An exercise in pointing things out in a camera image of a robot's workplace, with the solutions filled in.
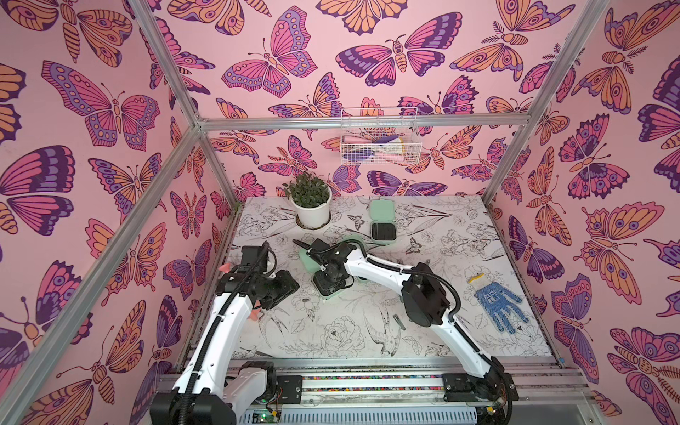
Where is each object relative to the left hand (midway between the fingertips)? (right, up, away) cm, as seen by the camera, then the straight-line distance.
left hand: (295, 285), depth 80 cm
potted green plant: (+2, +29, +20) cm, 35 cm away
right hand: (+8, -2, +15) cm, 18 cm away
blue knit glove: (+65, -6, +11) cm, 66 cm away
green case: (+31, +18, +30) cm, 47 cm away
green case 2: (+19, +13, +30) cm, 38 cm away
